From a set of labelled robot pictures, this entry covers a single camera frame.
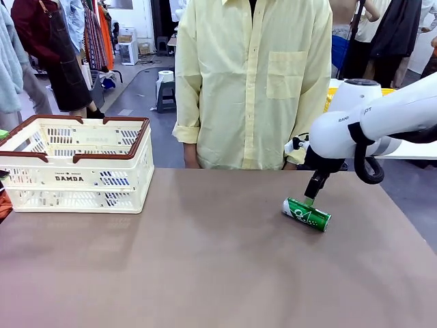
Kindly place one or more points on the person torso yellow shirt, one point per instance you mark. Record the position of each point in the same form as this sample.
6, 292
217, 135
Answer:
239, 85

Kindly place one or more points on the white toilet paper roll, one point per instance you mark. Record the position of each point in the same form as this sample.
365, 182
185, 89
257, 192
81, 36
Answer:
166, 77

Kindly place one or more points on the beige trousers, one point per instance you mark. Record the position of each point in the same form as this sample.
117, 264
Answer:
37, 95

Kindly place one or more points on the blue wrapped skirt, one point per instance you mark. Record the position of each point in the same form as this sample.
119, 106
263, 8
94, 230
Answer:
339, 48

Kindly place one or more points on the black hanging coat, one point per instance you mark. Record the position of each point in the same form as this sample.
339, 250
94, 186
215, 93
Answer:
396, 30

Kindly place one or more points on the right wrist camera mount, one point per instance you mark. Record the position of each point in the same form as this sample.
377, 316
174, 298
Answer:
293, 143

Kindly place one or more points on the green white cider can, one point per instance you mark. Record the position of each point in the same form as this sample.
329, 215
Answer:
307, 215

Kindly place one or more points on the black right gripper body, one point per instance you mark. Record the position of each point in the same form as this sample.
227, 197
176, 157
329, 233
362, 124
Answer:
322, 162

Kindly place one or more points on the cream shirt on mannequin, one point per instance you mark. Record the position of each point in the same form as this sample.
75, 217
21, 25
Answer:
370, 24

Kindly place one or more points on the black stand pole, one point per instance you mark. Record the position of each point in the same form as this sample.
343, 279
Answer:
351, 34

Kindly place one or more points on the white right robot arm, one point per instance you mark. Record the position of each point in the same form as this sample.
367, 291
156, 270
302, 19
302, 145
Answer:
392, 112

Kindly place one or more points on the cardboard box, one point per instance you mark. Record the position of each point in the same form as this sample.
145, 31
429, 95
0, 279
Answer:
144, 48

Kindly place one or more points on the yellow plastic basket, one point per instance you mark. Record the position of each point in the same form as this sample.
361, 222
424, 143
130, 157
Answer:
330, 99

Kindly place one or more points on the bare mannequin torso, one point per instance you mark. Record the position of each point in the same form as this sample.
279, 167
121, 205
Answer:
343, 12

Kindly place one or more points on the black metal rack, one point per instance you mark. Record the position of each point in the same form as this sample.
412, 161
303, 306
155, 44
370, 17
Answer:
97, 92

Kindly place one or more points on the person's left forearm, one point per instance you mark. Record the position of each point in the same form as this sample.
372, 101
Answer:
290, 165

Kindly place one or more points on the person's right forearm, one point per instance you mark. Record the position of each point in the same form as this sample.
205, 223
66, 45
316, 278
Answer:
192, 157

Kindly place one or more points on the white fabric roll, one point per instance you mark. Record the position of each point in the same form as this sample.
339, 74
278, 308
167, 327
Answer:
87, 77

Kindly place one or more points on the small white cabinet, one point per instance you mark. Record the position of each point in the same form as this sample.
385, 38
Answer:
128, 51

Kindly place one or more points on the blue cloth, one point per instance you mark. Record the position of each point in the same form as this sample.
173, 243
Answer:
108, 83

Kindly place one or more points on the cream plastic shopping basket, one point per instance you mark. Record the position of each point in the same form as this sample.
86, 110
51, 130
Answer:
68, 188

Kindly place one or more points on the orange cloth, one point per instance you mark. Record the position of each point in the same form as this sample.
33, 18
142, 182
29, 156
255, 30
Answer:
4, 205

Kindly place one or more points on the blue drink container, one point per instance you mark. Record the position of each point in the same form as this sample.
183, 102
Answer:
110, 200

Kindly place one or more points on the orange hanging garment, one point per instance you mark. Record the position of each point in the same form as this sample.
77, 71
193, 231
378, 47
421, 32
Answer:
106, 41

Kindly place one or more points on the light blue hanging shirt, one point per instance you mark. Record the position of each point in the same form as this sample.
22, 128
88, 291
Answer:
75, 24

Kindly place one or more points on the white hanging garment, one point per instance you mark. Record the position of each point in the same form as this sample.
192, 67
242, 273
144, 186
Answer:
429, 13

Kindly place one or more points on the black trousers on mannequin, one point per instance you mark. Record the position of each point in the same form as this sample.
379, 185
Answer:
358, 61

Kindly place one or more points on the mannequin with dark apron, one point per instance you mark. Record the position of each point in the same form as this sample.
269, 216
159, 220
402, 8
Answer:
65, 75

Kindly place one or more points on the fluffy light blue garment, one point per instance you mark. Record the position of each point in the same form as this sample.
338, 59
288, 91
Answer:
10, 68

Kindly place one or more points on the black plastic stool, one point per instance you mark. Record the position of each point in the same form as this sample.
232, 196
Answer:
167, 99

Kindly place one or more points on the striped patterned garment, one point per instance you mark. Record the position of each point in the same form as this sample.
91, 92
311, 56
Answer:
94, 41

